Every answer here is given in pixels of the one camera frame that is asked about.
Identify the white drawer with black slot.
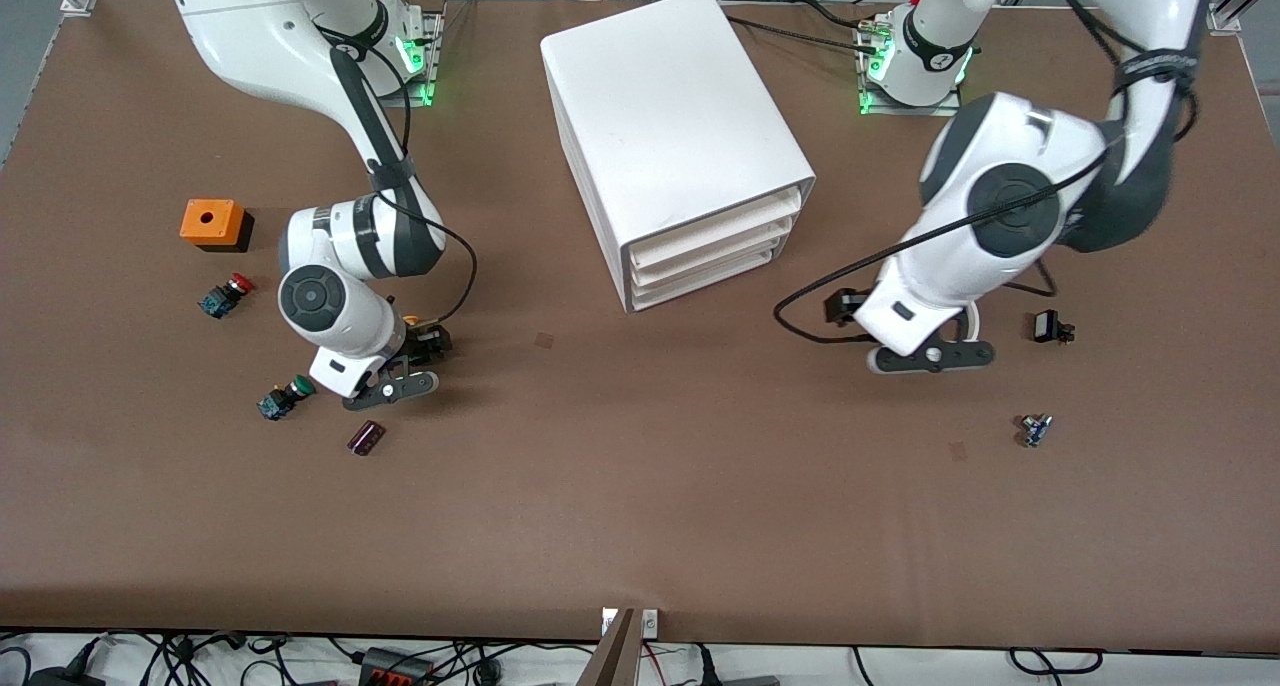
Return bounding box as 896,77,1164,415
625,188,798,267

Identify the green capped push button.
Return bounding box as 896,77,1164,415
257,374,318,422

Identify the red capped push button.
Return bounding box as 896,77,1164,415
197,273,257,320

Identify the plain white drawer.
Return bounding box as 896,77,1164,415
632,249,776,313
630,224,794,289

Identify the white drawer cabinet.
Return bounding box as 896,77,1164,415
540,0,816,314

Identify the orange box with black base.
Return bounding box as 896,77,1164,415
179,199,255,254

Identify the black orange power strip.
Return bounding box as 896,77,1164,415
360,648,437,686

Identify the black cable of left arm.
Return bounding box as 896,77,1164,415
773,0,1201,345

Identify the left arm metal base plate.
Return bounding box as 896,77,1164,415
858,21,966,118

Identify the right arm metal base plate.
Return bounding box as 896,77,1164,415
380,6,444,108

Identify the thin black table cable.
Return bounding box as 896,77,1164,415
725,14,886,55

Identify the small white metal bracket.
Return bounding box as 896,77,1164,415
600,608,661,637

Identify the wooden post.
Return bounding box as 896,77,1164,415
578,608,641,686

